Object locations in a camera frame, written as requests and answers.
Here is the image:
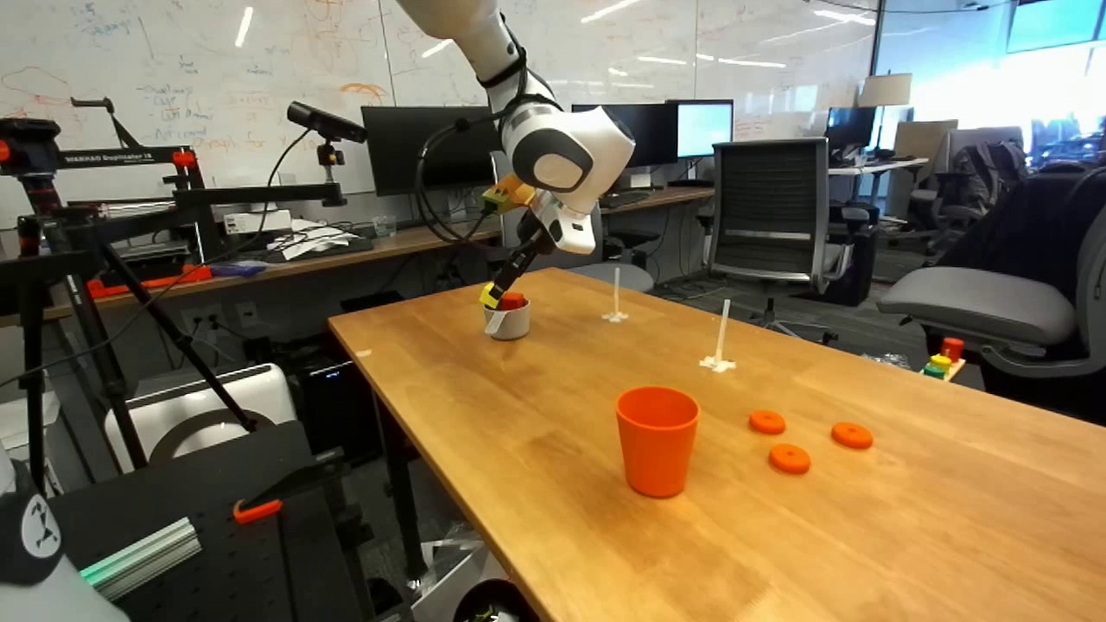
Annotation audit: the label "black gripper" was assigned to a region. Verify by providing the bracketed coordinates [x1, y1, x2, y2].
[476, 210, 563, 316]

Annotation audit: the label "grey pot with handle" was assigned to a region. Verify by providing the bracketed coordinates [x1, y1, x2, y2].
[480, 294, 536, 345]

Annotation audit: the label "thin white peg stand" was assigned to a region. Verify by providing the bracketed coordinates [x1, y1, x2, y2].
[696, 297, 739, 378]
[599, 262, 634, 327]

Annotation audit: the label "long wooden desk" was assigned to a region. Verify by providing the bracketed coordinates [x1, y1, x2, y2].
[40, 183, 719, 327]

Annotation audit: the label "large black monitor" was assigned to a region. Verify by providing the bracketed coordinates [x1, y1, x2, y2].
[360, 105, 536, 202]

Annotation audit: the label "black dark-screen monitor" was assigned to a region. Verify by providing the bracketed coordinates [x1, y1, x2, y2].
[566, 99, 673, 176]

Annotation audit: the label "white papers pile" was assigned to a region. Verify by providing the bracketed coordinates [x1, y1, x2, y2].
[259, 224, 363, 262]

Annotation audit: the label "orange plastic cup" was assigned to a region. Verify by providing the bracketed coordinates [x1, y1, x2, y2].
[611, 385, 706, 501]

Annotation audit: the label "monitor with lit screen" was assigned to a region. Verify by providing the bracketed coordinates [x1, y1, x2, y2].
[667, 98, 736, 167]

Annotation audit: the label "black mesh office chair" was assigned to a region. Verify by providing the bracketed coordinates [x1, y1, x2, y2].
[710, 138, 838, 289]

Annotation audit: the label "orange flat disc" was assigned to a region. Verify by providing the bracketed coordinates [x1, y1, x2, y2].
[764, 441, 817, 476]
[748, 407, 792, 440]
[831, 418, 879, 454]

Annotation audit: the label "white hard case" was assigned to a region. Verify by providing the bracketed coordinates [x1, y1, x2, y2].
[100, 360, 300, 476]

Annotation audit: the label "orange clamp tool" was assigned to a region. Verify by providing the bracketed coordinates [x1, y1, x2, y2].
[84, 262, 218, 305]

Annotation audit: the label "small distant monitor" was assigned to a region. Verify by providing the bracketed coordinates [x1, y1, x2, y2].
[822, 105, 879, 155]

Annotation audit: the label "white distant desk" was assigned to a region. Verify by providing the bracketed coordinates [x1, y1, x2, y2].
[826, 155, 934, 221]

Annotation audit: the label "black bag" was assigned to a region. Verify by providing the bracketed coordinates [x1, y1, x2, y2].
[48, 418, 373, 622]

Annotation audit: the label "beige lamp shade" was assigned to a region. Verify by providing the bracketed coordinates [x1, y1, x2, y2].
[861, 69, 915, 114]

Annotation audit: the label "black tripod rig orange knobs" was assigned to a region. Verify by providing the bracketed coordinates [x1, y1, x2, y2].
[0, 98, 348, 494]

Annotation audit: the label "colourful stacking toy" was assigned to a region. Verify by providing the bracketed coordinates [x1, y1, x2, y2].
[921, 334, 972, 385]

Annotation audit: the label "grey green tube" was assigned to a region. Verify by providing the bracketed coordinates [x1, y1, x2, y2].
[75, 516, 207, 605]

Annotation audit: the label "grey padded office chair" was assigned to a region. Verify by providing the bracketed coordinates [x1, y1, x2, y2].
[879, 204, 1106, 385]

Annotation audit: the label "black draped jacket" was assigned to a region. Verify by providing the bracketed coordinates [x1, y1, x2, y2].
[936, 164, 1106, 305]

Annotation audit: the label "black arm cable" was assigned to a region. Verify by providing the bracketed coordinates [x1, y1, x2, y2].
[410, 107, 515, 248]

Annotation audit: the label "black camera on stand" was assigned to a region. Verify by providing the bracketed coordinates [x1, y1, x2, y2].
[282, 98, 373, 210]

